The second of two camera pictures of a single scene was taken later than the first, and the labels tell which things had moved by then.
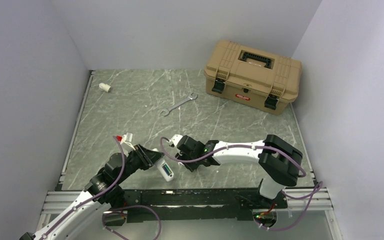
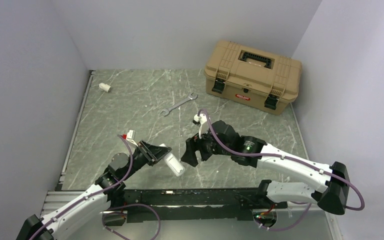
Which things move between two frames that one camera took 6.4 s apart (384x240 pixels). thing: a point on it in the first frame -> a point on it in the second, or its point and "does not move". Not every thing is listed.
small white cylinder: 105,87 does not move
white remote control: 165,169 -> 173,162
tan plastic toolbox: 249,74 does not move
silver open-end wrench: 167,111 does not move
